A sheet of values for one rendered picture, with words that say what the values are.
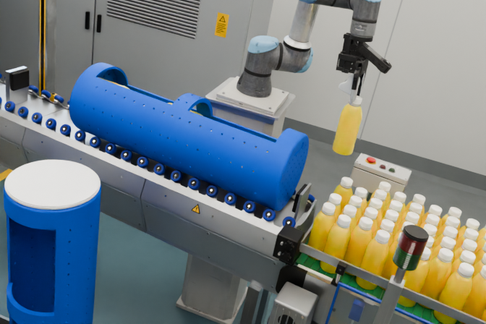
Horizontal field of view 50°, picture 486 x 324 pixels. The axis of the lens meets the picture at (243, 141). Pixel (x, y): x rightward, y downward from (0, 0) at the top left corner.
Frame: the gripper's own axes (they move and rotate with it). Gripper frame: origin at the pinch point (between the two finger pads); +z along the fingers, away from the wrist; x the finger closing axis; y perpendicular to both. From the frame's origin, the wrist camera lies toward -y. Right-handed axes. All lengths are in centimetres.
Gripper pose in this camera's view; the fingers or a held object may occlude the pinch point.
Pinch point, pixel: (356, 98)
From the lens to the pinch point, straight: 172.2
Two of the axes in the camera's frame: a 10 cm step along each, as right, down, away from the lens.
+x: -4.6, 3.0, -8.4
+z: -1.0, 9.2, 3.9
